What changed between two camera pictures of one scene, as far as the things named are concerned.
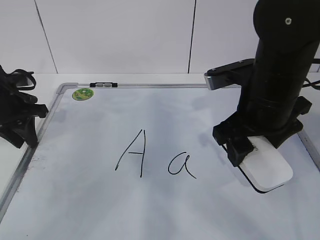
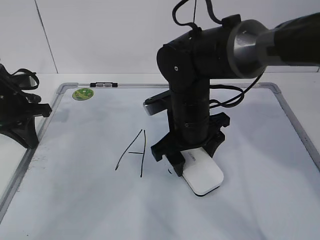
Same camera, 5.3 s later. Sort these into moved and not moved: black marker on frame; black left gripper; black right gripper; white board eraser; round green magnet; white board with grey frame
Moved: white board eraser; black right gripper
Not moved: white board with grey frame; black marker on frame; round green magnet; black left gripper
